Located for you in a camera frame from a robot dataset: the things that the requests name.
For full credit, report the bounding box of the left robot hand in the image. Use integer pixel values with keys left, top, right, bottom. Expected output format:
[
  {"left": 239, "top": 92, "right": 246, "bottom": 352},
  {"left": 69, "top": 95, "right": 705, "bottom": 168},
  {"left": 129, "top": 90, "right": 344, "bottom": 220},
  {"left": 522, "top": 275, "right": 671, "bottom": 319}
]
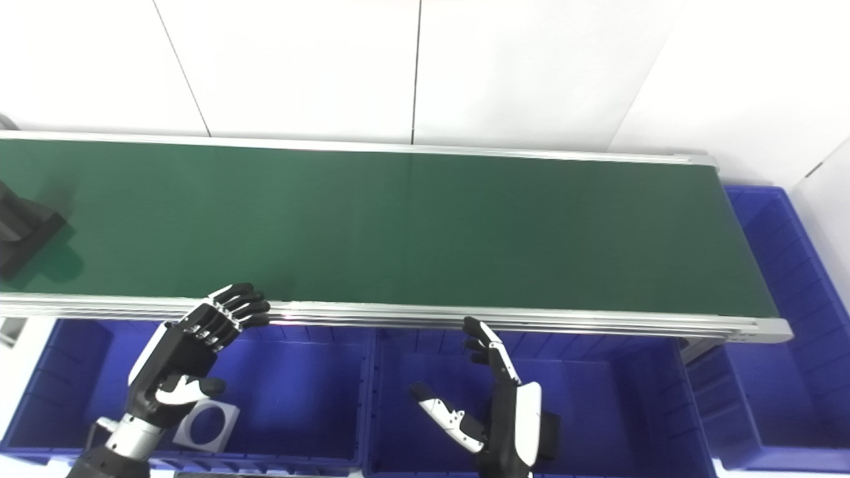
[{"left": 126, "top": 283, "right": 272, "bottom": 429}]

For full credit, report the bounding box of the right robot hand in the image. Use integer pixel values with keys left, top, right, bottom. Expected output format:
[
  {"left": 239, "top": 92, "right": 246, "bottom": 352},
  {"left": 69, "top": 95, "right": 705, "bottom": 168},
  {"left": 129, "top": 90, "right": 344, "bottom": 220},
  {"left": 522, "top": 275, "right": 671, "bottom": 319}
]
[{"left": 408, "top": 317, "right": 544, "bottom": 478}]

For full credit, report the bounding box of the blue plastic bin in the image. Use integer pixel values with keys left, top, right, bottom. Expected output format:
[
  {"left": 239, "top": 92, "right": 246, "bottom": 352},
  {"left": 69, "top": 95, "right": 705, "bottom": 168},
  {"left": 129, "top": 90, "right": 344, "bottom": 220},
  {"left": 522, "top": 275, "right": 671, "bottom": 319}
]
[
  {"left": 364, "top": 329, "right": 719, "bottom": 478},
  {"left": 687, "top": 186, "right": 850, "bottom": 474},
  {"left": 0, "top": 319, "right": 373, "bottom": 476}
]

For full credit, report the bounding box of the aluminium conveyor leg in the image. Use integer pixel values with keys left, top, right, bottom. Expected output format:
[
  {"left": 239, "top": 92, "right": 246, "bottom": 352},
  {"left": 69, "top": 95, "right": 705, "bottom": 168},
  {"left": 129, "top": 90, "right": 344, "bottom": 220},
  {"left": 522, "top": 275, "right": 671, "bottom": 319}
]
[
  {"left": 680, "top": 337, "right": 723, "bottom": 364},
  {"left": 0, "top": 317, "right": 29, "bottom": 348}
]

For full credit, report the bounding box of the black cylinder-on-base part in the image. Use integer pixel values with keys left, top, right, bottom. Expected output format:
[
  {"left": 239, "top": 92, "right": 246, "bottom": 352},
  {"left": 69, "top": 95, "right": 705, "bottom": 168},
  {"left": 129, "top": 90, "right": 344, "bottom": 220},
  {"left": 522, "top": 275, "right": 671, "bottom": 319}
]
[{"left": 0, "top": 183, "right": 68, "bottom": 280}]

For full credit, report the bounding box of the green conveyor belt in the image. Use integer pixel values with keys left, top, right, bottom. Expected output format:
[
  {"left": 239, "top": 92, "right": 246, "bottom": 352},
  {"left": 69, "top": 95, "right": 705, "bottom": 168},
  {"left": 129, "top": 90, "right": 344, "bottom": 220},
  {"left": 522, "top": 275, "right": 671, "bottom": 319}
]
[{"left": 0, "top": 113, "right": 794, "bottom": 344}]

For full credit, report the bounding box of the small black block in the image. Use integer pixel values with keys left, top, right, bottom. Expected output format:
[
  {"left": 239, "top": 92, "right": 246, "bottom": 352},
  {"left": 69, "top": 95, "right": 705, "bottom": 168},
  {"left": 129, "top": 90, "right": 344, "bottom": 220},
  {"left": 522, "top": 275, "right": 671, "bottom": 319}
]
[{"left": 541, "top": 412, "right": 562, "bottom": 463}]

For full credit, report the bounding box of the white square plate with hole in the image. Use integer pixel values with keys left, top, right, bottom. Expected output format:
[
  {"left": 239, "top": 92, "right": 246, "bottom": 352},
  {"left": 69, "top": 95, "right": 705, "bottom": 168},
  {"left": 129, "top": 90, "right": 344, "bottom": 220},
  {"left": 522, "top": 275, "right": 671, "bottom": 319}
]
[{"left": 174, "top": 397, "right": 241, "bottom": 454}]

